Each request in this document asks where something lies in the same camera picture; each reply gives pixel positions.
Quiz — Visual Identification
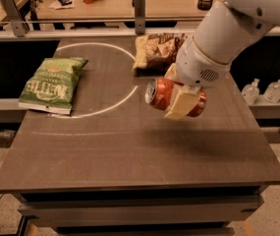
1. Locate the red Coca-Cola can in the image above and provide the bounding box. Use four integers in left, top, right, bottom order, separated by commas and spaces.
144, 77, 206, 117

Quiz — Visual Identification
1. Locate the grey table drawer front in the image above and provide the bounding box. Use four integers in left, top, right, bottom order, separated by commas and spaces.
19, 195, 263, 227

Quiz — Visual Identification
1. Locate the clear sanitizer bottle left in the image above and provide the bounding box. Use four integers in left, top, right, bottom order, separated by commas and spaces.
242, 79, 259, 105

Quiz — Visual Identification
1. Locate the brown and cream snack bag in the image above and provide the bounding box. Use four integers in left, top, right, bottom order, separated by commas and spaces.
133, 32, 187, 73

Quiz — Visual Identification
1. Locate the black mesh cup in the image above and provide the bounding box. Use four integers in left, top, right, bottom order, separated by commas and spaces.
197, 0, 213, 11

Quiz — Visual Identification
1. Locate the metal bracket post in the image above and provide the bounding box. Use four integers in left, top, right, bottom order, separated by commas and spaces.
133, 0, 145, 34
0, 0, 29, 37

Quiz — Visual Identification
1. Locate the clear sanitizer bottle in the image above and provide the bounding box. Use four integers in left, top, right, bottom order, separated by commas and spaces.
263, 79, 280, 103
242, 79, 259, 105

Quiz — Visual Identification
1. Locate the metal rail behind table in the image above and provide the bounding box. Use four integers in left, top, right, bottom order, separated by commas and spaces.
0, 27, 280, 41

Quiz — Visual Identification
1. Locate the middle metal bracket post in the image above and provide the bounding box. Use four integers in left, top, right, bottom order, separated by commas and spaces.
133, 0, 145, 34

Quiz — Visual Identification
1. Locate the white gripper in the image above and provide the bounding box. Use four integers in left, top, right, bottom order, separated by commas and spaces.
164, 35, 230, 120

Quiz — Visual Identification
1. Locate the clear sanitizer bottle right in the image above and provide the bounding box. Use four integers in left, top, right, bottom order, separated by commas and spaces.
263, 79, 280, 103

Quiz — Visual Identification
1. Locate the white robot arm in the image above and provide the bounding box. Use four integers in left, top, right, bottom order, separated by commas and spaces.
166, 0, 280, 120

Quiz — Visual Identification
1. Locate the left metal bracket post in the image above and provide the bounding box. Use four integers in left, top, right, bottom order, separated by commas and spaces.
0, 0, 29, 37

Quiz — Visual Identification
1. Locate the green potato chip bag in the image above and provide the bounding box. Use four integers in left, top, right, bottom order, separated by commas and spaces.
19, 58, 87, 115

